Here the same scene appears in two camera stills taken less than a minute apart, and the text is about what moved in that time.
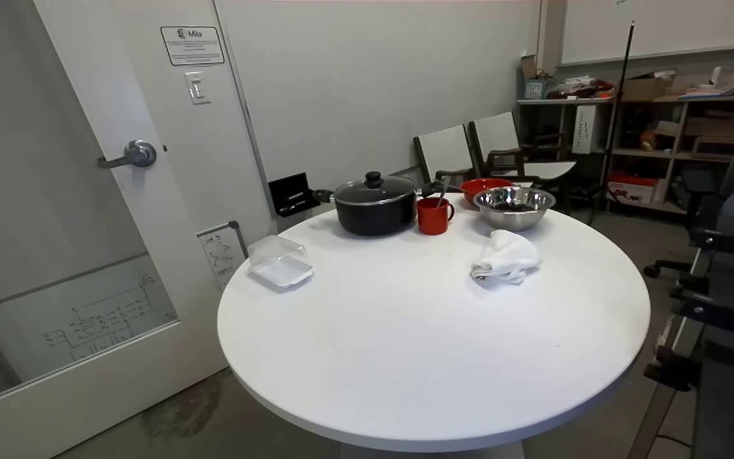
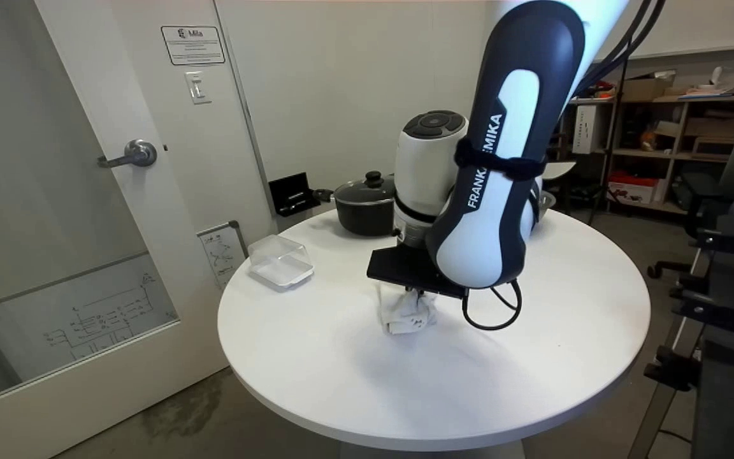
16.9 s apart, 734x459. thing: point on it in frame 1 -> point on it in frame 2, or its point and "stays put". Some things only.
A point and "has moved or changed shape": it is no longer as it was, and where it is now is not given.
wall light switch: [196, 85] stays put
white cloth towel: [505, 261] has moved or changed shape
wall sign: [193, 43] stays put
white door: [99, 144] stays put
